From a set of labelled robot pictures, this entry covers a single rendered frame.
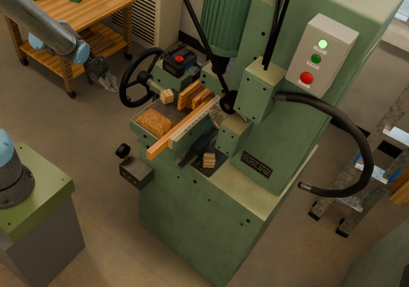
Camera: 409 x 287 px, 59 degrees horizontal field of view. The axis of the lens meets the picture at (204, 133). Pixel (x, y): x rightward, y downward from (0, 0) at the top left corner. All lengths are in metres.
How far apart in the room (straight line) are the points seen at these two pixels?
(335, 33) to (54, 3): 2.04
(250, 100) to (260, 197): 0.44
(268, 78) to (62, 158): 1.66
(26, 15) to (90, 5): 1.34
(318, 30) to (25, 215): 1.13
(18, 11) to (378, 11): 0.95
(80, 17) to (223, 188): 1.55
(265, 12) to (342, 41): 0.26
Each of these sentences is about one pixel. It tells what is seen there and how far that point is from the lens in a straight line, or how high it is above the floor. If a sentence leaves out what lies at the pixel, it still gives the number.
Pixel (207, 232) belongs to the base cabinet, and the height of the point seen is 0.45.
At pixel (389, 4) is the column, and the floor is 1.52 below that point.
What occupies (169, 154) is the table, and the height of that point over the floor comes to 0.87.
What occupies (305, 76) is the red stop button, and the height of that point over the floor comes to 1.37.
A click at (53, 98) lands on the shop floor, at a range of 2.69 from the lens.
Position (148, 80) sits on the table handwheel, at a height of 0.82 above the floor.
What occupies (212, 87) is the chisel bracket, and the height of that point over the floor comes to 1.02.
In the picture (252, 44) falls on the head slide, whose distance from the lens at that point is 1.05.
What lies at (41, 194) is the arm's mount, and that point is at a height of 0.64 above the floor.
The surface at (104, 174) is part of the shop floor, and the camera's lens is 2.25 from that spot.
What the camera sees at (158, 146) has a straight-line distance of 1.19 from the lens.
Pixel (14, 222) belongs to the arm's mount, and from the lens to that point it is 1.45.
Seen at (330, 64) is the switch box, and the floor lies 1.42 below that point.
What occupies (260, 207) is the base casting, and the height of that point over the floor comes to 0.80.
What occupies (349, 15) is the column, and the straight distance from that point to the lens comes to 0.86.
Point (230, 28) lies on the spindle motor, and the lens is 1.07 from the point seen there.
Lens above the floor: 1.89
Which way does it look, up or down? 50 degrees down
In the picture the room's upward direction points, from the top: 13 degrees clockwise
